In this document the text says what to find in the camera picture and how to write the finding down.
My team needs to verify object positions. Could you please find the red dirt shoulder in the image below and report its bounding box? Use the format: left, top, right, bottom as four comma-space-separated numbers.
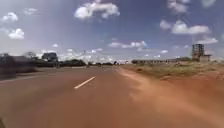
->
114, 66, 224, 128

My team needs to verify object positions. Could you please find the white dashed lane line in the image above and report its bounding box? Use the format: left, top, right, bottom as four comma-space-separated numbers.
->
73, 76, 97, 90

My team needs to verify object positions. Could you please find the long low building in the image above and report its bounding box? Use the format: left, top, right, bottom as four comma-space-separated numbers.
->
131, 58, 188, 65

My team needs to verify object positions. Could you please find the distant tree line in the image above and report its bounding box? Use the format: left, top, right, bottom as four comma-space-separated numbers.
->
34, 52, 119, 69

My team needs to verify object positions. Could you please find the reddish brown asphalt road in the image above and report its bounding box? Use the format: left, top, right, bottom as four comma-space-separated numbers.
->
0, 65, 224, 128

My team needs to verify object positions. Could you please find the dry grass verge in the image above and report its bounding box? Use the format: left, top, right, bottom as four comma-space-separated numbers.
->
120, 61, 224, 80

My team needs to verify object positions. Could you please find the tall building under construction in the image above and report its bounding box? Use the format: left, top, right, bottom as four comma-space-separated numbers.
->
191, 43, 212, 63

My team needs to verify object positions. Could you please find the dark hedge row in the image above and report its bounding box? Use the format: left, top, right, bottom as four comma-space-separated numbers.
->
0, 53, 38, 80

